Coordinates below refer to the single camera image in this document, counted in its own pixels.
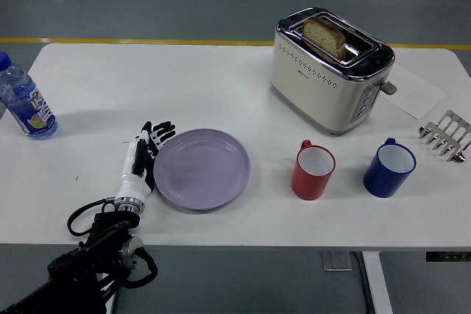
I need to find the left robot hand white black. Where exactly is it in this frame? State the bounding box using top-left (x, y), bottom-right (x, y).
top-left (114, 120), bottom-right (177, 201)

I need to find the purple round plate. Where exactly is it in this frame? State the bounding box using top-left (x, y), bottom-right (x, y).
top-left (153, 128), bottom-right (252, 213)

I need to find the clear water bottle blue cap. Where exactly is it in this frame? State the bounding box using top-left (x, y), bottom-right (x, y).
top-left (0, 51), bottom-right (59, 141)

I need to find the red mug white inside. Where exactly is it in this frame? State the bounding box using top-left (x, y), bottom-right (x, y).
top-left (291, 139), bottom-right (336, 201)

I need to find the cream and chrome toaster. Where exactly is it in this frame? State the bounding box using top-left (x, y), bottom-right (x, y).
top-left (268, 7), bottom-right (398, 137)

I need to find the brown bread slice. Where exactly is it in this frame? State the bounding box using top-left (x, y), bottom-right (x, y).
top-left (302, 16), bottom-right (347, 60)

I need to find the blue mug white inside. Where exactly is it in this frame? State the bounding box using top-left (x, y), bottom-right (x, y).
top-left (363, 138), bottom-right (417, 199)

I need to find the white table leg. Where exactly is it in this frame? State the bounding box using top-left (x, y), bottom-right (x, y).
top-left (360, 251), bottom-right (394, 314)

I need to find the white paper sheet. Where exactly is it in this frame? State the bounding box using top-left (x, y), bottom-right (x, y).
top-left (380, 63), bottom-right (448, 121)

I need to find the silver metal toast rack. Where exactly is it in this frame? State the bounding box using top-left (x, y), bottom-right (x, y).
top-left (418, 110), bottom-right (471, 163)

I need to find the black table control panel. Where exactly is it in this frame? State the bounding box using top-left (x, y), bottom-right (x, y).
top-left (425, 251), bottom-right (471, 263)

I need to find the grey under-table bracket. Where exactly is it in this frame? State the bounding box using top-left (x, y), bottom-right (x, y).
top-left (320, 251), bottom-right (354, 273)

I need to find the grey cable under table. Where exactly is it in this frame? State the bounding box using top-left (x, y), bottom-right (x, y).
top-left (351, 251), bottom-right (373, 314)

